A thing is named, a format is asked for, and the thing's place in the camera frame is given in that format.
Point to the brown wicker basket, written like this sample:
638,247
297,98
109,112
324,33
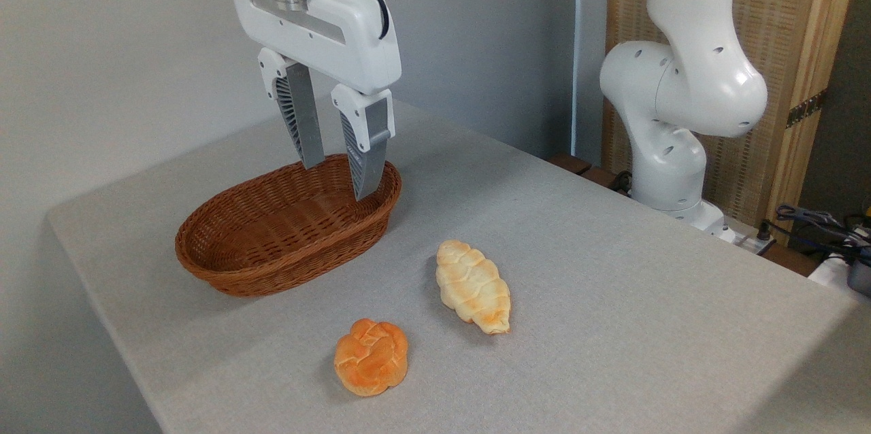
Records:
272,243

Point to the long pale braided bread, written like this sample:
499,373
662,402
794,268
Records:
473,284

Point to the wooden woven screen panel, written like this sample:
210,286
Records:
789,12

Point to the round orange bread roll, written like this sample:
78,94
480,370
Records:
371,358

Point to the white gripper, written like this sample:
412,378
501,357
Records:
354,46

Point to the brown wooden base board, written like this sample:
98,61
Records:
578,165

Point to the black screen hinge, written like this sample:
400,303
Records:
806,108

